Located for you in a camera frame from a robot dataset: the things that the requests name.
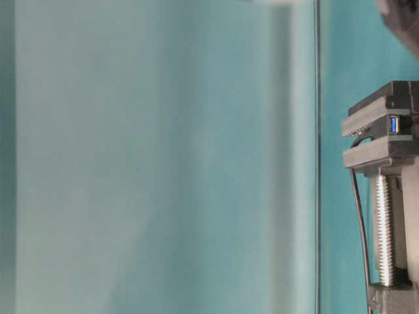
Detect blue female USB connector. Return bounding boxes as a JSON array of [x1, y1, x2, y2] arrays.
[[388, 115, 400, 135]]

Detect silver threaded vise screw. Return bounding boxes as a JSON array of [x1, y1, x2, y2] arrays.
[[375, 175, 395, 287]]

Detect thin black connector cable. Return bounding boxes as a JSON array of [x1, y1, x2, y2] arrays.
[[349, 135, 377, 314]]

